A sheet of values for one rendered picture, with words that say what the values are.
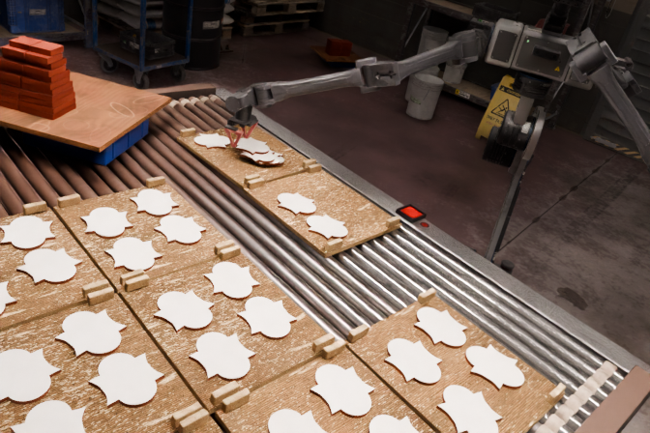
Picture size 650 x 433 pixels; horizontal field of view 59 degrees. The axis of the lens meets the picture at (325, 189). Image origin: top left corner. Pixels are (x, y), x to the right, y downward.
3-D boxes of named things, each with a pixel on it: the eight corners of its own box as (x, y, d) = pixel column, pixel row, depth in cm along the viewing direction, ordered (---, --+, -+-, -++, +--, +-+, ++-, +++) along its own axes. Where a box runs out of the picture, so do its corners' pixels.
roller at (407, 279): (175, 107, 251) (176, 97, 249) (588, 419, 137) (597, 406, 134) (165, 109, 248) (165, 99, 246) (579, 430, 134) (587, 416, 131)
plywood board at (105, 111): (52, 71, 224) (51, 67, 223) (171, 101, 219) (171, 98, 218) (-47, 112, 180) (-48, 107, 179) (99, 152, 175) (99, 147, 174)
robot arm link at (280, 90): (381, 87, 195) (376, 55, 191) (381, 90, 190) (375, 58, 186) (261, 108, 203) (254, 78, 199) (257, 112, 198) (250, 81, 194)
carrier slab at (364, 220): (319, 172, 213) (320, 168, 212) (400, 227, 189) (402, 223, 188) (243, 192, 190) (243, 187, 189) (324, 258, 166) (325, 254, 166)
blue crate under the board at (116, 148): (74, 113, 218) (73, 89, 213) (150, 133, 215) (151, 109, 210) (19, 144, 191) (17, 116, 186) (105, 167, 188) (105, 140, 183)
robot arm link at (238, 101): (274, 104, 201) (268, 81, 198) (259, 114, 191) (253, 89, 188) (244, 108, 205) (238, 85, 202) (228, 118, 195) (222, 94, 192)
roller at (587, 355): (215, 102, 264) (216, 93, 262) (621, 384, 150) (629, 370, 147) (205, 103, 261) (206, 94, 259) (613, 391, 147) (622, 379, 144)
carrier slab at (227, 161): (250, 126, 238) (251, 122, 237) (317, 169, 215) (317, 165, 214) (176, 140, 214) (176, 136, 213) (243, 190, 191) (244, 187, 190)
